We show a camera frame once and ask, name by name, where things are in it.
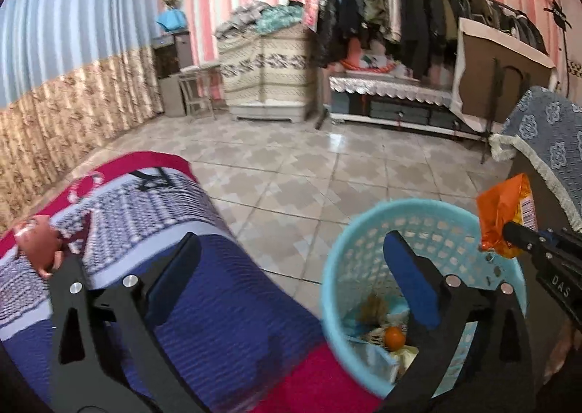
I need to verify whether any row of hanging clothes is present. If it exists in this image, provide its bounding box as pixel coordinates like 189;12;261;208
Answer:
314;0;549;80

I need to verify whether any pile of grey clothes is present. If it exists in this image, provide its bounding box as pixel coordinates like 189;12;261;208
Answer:
215;1;274;39

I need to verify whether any brown folding table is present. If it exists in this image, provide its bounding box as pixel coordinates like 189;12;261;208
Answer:
450;17;559;132

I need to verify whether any blue cloth bundle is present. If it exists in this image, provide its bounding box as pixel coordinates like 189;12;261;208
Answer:
157;9;188;32

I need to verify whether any pink hanging packet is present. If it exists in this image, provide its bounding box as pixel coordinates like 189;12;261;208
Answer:
302;0;324;32

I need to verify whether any grey water dispenser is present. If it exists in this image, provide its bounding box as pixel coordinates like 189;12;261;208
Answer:
152;30;194;117

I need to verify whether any light blue plastic basket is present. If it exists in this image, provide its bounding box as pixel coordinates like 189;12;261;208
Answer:
320;199;528;399

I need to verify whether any blue flower patterned cloth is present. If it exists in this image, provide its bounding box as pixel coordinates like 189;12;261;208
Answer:
489;86;582;232

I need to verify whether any orange fruit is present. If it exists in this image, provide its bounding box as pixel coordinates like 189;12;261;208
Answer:
384;326;406;349

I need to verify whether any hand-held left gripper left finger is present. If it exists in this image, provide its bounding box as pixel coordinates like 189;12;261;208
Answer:
48;231;203;413

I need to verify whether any white lace cloth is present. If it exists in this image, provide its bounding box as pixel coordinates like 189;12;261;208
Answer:
328;76;455;108

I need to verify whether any small metal side table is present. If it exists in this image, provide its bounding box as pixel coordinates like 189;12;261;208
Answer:
178;65;222;120

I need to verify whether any teal patterned garment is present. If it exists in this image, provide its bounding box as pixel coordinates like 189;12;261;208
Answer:
257;4;305;35

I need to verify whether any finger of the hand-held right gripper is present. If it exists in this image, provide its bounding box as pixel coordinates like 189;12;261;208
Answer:
501;221;582;261

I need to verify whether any blue floral curtain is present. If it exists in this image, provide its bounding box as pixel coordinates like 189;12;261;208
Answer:
0;0;165;232

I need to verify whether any person's right forearm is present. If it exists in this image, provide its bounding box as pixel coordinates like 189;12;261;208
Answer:
543;317;582;389

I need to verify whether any red decorative ornament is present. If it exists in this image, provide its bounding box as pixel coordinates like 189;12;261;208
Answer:
341;47;396;75

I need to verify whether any orange snack bag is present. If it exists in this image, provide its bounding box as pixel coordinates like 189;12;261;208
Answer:
476;173;538;258

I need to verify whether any patterned cloth covered wardrobe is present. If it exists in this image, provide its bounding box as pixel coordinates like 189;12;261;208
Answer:
217;24;319;124

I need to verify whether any pink mug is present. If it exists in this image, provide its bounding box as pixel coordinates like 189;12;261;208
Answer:
13;215;64;277

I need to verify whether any low glass door cabinet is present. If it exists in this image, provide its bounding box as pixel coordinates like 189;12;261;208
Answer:
328;77;489;141

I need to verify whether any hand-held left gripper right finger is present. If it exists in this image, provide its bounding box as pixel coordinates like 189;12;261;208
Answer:
379;230;535;413

